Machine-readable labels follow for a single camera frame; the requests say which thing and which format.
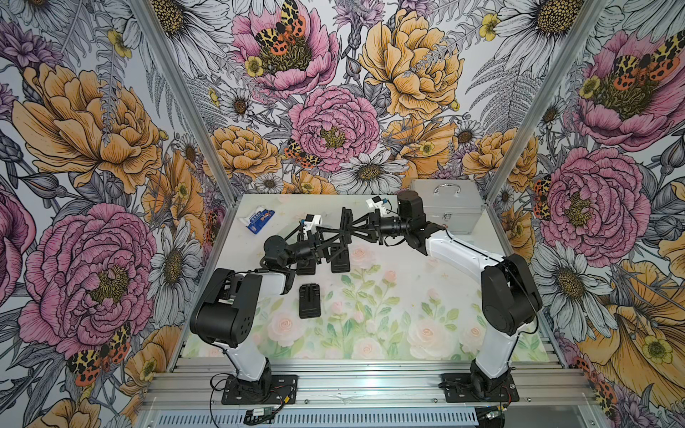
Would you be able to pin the blue white packet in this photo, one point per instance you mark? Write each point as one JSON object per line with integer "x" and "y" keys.
{"x": 258, "y": 219}

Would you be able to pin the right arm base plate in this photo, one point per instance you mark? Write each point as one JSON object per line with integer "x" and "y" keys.
{"x": 464, "y": 388}

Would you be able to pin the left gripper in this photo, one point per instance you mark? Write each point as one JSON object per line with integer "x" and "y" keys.
{"x": 317, "y": 251}

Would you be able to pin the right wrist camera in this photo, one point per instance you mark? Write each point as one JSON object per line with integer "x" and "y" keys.
{"x": 381, "y": 204}

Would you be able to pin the right aluminium post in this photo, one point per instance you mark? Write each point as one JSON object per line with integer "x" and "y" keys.
{"x": 573, "y": 45}

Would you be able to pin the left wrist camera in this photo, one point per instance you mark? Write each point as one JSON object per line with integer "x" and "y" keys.
{"x": 308, "y": 226}

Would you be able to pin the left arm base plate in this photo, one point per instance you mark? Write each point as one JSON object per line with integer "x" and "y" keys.
{"x": 270, "y": 390}

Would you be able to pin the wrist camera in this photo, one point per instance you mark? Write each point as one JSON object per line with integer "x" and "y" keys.
{"x": 308, "y": 226}
{"x": 381, "y": 204}

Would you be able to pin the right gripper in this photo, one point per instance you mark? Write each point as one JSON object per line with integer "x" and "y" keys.
{"x": 374, "y": 224}

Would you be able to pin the small circuit board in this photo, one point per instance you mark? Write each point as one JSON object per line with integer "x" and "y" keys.
{"x": 254, "y": 417}

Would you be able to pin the left aluminium post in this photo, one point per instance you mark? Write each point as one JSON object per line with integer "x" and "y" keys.
{"x": 152, "y": 30}

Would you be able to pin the aluminium front rail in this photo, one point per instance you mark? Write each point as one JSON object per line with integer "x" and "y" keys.
{"x": 367, "y": 384}

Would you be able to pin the phone stand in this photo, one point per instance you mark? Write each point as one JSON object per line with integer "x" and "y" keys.
{"x": 340, "y": 261}
{"x": 345, "y": 227}
{"x": 309, "y": 301}
{"x": 306, "y": 267}

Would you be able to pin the aluminium post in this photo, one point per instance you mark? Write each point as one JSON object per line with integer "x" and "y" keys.
{"x": 152, "y": 30}
{"x": 573, "y": 45}

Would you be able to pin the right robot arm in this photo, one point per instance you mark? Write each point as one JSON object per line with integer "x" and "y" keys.
{"x": 510, "y": 298}

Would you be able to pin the silver metal case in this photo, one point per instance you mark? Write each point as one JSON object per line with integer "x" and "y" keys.
{"x": 456, "y": 204}

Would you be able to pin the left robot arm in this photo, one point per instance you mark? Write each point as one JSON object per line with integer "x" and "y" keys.
{"x": 224, "y": 316}

